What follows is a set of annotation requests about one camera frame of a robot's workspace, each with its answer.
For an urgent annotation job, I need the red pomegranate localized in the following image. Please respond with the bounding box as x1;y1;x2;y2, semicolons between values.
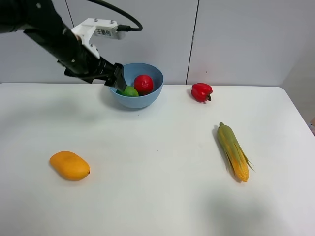
133;74;154;96

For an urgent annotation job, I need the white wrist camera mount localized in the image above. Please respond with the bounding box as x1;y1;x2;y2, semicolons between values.
71;18;125;59

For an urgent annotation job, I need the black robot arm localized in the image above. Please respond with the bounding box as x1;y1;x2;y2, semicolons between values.
0;0;126;91

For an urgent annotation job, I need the yellow orange mango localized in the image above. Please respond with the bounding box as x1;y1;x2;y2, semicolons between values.
49;151;91;181

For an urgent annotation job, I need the red bell pepper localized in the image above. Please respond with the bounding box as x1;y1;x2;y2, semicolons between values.
191;83;213;103

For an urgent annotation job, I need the corn cob with husk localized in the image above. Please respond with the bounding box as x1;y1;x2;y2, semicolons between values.
217;122;253;182

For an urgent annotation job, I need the black camera cable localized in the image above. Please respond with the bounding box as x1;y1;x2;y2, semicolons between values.
91;0;144;32

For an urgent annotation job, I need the light blue plastic bowl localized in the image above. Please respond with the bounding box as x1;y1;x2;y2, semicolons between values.
109;63;164;109

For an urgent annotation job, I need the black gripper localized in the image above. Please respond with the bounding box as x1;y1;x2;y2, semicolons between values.
59;34;127;91

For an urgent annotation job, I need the green lime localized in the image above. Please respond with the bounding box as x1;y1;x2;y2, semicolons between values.
116;86;139;97

